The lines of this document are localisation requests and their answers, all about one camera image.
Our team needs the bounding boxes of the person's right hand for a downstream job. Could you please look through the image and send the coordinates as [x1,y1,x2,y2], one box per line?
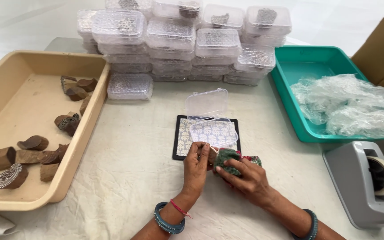
[215,159,274,208]

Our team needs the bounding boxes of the person's left hand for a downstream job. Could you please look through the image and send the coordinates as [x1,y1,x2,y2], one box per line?
[182,142,212,197]

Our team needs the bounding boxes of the green and red cloth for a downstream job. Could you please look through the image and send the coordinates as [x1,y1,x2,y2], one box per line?
[213,148,263,177]

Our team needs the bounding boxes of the red wrist thread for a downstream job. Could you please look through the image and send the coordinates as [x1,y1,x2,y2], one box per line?
[170,199,192,219]

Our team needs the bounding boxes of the black framed patterned card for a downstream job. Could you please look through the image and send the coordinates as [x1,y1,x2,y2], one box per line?
[172,115,242,161]

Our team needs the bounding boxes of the open clear plastic box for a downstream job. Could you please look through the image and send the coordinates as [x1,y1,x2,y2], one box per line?
[185,88,239,148]

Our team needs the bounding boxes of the teal bangles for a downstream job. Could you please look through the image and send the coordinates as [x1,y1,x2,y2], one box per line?
[154,202,186,235]

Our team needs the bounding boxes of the white table cloth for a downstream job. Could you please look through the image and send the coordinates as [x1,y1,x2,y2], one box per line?
[0,37,384,240]

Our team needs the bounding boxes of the teal bangle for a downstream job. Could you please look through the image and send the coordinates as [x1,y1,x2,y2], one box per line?
[291,209,319,240]

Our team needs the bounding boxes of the grey tape dispenser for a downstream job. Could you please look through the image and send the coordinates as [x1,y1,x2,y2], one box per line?
[322,140,384,230]

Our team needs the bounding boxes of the teal plastic tray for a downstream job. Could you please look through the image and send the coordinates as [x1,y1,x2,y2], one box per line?
[271,46,384,144]

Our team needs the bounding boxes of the heap of bubble wrap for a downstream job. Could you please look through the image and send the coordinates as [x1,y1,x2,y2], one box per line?
[290,74,384,139]

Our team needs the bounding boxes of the stack of packed clear boxes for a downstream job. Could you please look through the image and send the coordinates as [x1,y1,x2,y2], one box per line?
[77,0,292,101]

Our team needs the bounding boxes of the group of wooden stamp blocks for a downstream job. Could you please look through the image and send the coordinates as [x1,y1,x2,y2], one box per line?
[0,75,99,190]

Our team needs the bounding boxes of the brown cardboard box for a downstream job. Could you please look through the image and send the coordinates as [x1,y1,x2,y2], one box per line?
[351,14,384,94]

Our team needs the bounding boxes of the beige plastic tray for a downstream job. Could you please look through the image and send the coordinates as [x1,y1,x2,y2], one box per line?
[0,50,111,212]

